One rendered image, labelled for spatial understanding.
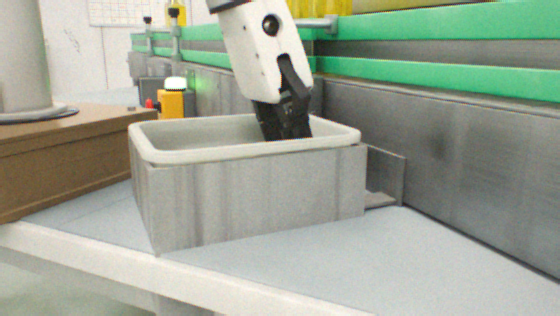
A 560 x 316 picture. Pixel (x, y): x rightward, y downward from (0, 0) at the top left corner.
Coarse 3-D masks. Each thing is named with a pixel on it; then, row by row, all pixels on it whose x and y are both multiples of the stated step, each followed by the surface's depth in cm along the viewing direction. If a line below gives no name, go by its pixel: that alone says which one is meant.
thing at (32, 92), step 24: (0, 0) 51; (24, 0) 53; (0, 24) 52; (24, 24) 53; (0, 48) 52; (24, 48) 54; (0, 72) 53; (24, 72) 54; (48, 72) 58; (0, 96) 53; (24, 96) 55; (48, 96) 58; (0, 120) 52
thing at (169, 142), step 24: (168, 120) 53; (192, 120) 54; (216, 120) 55; (240, 120) 56; (312, 120) 54; (144, 144) 40; (168, 144) 53; (192, 144) 54; (216, 144) 55; (240, 144) 57; (264, 144) 41; (288, 144) 42; (312, 144) 43; (336, 144) 44
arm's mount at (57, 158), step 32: (0, 128) 50; (32, 128) 50; (64, 128) 51; (96, 128) 55; (0, 160) 45; (32, 160) 48; (64, 160) 52; (96, 160) 56; (128, 160) 60; (0, 192) 45; (32, 192) 48; (64, 192) 52; (0, 224) 45
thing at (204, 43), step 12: (204, 24) 91; (216, 24) 83; (132, 36) 208; (144, 36) 172; (156, 36) 146; (168, 36) 127; (192, 36) 101; (204, 36) 91; (216, 36) 83; (132, 48) 214; (144, 48) 175; (156, 48) 149; (168, 48) 130; (180, 48) 115; (192, 48) 103; (204, 48) 94; (216, 48) 85; (192, 60) 103; (204, 60) 93; (216, 60) 85; (228, 60) 78
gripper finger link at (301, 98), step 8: (280, 56) 43; (280, 64) 42; (288, 64) 42; (280, 72) 42; (288, 72) 42; (288, 80) 42; (296, 80) 42; (288, 88) 42; (296, 88) 41; (304, 88) 41; (296, 96) 41; (304, 96) 41; (296, 104) 42; (304, 104) 42; (304, 112) 44
